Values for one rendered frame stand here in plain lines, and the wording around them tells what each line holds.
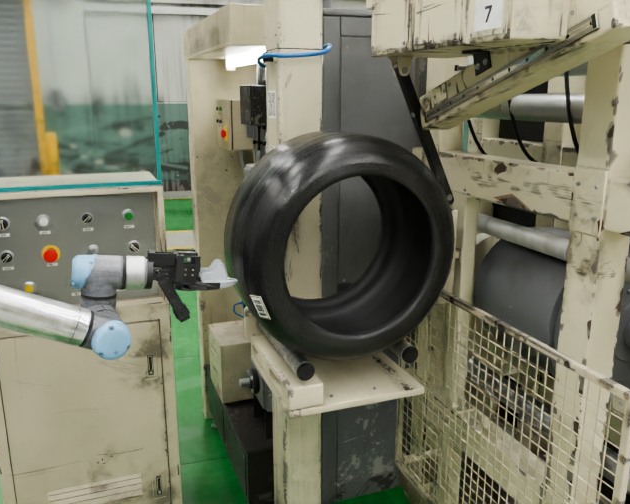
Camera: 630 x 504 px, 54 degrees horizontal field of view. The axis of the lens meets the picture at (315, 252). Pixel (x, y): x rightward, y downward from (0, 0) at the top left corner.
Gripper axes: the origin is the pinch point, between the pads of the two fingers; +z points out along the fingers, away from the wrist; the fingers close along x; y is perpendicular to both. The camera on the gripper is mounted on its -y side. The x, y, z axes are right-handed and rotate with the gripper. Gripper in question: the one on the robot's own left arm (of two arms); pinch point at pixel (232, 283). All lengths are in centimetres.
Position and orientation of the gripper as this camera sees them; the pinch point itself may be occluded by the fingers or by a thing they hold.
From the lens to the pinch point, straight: 146.5
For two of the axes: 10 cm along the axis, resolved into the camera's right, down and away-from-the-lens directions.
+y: 1.2, -9.7, -2.0
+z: 9.3, 0.4, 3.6
